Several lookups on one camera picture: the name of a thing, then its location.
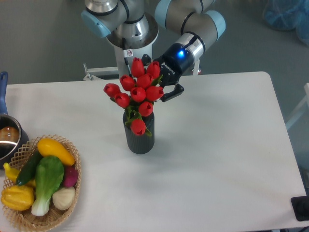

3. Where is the green bok choy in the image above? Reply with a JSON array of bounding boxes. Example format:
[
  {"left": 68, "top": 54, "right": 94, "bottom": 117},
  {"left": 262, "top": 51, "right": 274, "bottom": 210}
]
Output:
[{"left": 31, "top": 156, "right": 64, "bottom": 217}]

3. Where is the blue plastic bag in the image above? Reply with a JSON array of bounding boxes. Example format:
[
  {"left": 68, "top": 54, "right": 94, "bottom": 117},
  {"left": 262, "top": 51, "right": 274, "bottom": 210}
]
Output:
[{"left": 262, "top": 0, "right": 309, "bottom": 45}]

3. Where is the blue handled saucepan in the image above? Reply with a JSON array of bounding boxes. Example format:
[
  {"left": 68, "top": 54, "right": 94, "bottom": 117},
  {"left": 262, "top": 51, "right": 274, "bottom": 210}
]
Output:
[{"left": 0, "top": 72, "right": 28, "bottom": 170}]

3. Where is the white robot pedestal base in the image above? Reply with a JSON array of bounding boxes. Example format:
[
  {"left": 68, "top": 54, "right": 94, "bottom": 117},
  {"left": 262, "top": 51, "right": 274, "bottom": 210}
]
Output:
[{"left": 83, "top": 13, "right": 202, "bottom": 82}]

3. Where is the small yellow gourd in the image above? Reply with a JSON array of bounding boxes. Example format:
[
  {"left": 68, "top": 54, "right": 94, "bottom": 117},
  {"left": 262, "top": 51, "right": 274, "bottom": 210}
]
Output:
[{"left": 3, "top": 162, "right": 36, "bottom": 188}]

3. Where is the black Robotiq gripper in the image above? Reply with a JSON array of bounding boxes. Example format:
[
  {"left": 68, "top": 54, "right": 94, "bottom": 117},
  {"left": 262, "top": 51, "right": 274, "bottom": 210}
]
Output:
[{"left": 141, "top": 43, "right": 194, "bottom": 102}]

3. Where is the white frame at right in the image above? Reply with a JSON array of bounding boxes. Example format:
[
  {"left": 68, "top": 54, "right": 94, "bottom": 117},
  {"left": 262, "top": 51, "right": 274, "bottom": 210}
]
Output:
[{"left": 285, "top": 83, "right": 309, "bottom": 130}]

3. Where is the dark green cucumber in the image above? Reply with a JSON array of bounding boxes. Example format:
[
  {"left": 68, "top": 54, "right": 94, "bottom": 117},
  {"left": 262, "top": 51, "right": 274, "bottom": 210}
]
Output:
[{"left": 15, "top": 150, "right": 43, "bottom": 186}]

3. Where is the red tulip bouquet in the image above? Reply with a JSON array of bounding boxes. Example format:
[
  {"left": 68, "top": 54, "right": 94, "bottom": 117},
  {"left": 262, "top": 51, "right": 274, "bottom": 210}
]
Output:
[{"left": 103, "top": 58, "right": 164, "bottom": 136}]

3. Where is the dark ribbed cylindrical vase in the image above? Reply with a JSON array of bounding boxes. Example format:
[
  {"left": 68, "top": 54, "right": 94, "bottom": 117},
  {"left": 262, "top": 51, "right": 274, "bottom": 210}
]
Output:
[{"left": 123, "top": 113, "right": 155, "bottom": 154}]

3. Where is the yellow squash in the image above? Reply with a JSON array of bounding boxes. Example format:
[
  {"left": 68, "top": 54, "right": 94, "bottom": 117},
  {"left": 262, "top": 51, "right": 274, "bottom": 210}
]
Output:
[{"left": 37, "top": 138, "right": 75, "bottom": 166}]

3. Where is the black device at edge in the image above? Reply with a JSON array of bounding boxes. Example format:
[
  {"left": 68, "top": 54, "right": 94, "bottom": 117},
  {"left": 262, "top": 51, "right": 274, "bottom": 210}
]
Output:
[{"left": 291, "top": 196, "right": 309, "bottom": 221}]

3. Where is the white garlic bulb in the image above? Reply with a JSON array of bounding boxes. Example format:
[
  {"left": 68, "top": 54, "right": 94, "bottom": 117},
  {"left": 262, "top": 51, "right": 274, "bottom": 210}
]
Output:
[{"left": 52, "top": 187, "right": 75, "bottom": 210}]

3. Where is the purple radish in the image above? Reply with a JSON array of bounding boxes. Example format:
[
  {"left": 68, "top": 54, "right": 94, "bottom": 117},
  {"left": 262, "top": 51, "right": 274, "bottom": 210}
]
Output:
[{"left": 63, "top": 166, "right": 78, "bottom": 188}]

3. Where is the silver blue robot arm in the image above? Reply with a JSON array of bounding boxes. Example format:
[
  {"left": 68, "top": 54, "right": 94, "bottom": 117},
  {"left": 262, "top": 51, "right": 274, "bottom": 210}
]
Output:
[{"left": 81, "top": 0, "right": 226, "bottom": 102}]

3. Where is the yellow bell pepper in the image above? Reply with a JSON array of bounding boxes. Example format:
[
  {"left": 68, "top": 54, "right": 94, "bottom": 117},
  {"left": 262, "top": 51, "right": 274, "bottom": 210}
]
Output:
[{"left": 0, "top": 185, "right": 34, "bottom": 211}]

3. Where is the woven wicker basket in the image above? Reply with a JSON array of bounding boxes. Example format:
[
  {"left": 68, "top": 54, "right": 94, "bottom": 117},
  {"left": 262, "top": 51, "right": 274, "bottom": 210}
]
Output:
[{"left": 2, "top": 135, "right": 82, "bottom": 232}]

